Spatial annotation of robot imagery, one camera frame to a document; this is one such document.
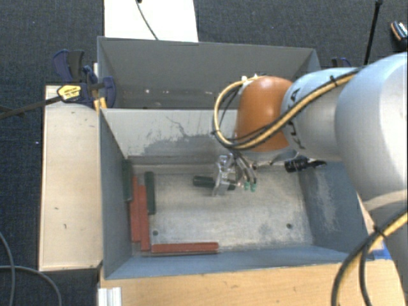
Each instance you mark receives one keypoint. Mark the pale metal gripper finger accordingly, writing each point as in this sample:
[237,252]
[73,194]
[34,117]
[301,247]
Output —
[221,167]
[220,190]

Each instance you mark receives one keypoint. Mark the dark green block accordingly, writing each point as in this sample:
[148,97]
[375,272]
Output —
[127,180]
[203,181]
[150,193]

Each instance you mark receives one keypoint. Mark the grey metal bin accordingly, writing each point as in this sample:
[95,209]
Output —
[223,222]

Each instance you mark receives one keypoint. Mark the red-brown flat block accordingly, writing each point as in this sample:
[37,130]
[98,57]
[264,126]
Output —
[144,222]
[185,247]
[135,215]

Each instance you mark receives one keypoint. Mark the pale wood flat board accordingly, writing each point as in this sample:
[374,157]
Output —
[71,186]

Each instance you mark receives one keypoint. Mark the black cylinder on white bracket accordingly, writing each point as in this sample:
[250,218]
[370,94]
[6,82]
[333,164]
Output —
[296,165]

